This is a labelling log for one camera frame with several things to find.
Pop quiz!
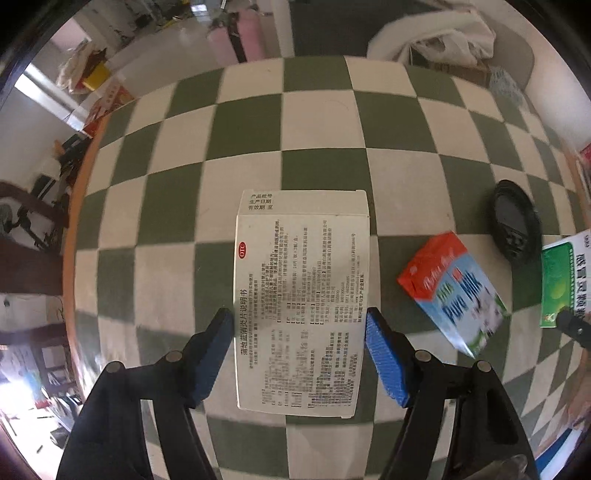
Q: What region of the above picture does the yellow bin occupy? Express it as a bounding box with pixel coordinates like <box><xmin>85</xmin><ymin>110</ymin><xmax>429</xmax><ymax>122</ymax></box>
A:
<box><xmin>81</xmin><ymin>62</ymin><xmax>112</xmax><ymax>90</ymax></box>

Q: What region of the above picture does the small milk carton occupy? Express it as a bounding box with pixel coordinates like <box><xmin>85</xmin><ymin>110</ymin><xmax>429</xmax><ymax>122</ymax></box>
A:
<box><xmin>397</xmin><ymin>231</ymin><xmax>512</xmax><ymax>358</ymax></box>

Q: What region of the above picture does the red carton box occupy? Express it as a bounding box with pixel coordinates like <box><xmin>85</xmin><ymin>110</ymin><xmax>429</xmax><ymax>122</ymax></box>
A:
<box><xmin>85</xmin><ymin>78</ymin><xmax>137</xmax><ymax>134</ymax></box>

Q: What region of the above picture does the white medicine box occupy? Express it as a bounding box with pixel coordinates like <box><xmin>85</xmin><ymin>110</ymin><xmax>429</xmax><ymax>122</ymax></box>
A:
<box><xmin>235</xmin><ymin>189</ymin><xmax>371</xmax><ymax>420</ymax></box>

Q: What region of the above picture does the green white checkered mat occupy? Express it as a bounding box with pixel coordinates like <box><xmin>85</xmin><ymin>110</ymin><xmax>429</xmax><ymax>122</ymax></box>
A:
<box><xmin>62</xmin><ymin>55</ymin><xmax>591</xmax><ymax>480</ymax></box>

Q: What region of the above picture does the grey upholstered chair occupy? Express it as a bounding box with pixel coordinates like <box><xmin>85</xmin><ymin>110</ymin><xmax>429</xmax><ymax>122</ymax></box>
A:
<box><xmin>480</xmin><ymin>18</ymin><xmax>536</xmax><ymax>97</ymax></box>

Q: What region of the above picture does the green white box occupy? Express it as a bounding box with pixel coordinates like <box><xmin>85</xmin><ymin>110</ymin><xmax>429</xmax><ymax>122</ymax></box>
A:
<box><xmin>539</xmin><ymin>233</ymin><xmax>591</xmax><ymax>329</ymax></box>

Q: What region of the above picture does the floor fan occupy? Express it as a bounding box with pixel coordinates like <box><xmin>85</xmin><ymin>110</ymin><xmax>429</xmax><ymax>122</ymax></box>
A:
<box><xmin>0</xmin><ymin>200</ymin><xmax>21</xmax><ymax>236</ymax></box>

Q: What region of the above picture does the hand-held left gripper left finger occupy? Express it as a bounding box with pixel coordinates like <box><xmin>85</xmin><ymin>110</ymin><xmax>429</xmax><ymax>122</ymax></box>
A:
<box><xmin>60</xmin><ymin>308</ymin><xmax>235</xmax><ymax>480</ymax></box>

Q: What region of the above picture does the pink suitcase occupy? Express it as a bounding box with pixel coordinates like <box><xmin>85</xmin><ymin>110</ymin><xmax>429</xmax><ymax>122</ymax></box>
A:
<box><xmin>205</xmin><ymin>7</ymin><xmax>267</xmax><ymax>65</ymax></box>

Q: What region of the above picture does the white clothes pile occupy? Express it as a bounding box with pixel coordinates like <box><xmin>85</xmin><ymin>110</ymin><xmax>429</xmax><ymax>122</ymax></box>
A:
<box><xmin>367</xmin><ymin>9</ymin><xmax>497</xmax><ymax>63</ymax></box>

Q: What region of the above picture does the black ashtray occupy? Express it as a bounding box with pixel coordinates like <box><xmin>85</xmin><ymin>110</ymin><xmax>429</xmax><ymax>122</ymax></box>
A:
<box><xmin>489</xmin><ymin>179</ymin><xmax>543</xmax><ymax>264</ymax></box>

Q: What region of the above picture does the white bag pile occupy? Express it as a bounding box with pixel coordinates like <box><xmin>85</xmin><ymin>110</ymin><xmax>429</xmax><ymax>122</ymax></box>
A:
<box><xmin>56</xmin><ymin>39</ymin><xmax>107</xmax><ymax>95</ymax></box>

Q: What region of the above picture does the dark wooden chair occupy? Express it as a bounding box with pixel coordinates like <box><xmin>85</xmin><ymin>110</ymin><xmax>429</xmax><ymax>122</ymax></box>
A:
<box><xmin>0</xmin><ymin>180</ymin><xmax>70</xmax><ymax>305</ymax></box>

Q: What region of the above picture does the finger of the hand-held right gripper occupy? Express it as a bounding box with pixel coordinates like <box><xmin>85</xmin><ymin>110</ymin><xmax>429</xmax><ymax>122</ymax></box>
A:
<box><xmin>556</xmin><ymin>308</ymin><xmax>591</xmax><ymax>349</ymax></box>

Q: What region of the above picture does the brown cardboard box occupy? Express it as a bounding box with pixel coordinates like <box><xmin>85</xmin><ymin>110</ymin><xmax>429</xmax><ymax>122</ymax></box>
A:
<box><xmin>422</xmin><ymin>55</ymin><xmax>492</xmax><ymax>86</ymax></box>

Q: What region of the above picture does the clear plastic pack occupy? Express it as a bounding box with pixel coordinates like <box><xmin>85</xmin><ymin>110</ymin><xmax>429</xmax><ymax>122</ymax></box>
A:
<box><xmin>489</xmin><ymin>67</ymin><xmax>525</xmax><ymax>104</ymax></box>

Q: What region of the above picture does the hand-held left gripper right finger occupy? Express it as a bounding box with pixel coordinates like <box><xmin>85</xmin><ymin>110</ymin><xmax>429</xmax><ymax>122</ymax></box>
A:
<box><xmin>365</xmin><ymin>307</ymin><xmax>539</xmax><ymax>480</ymax></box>

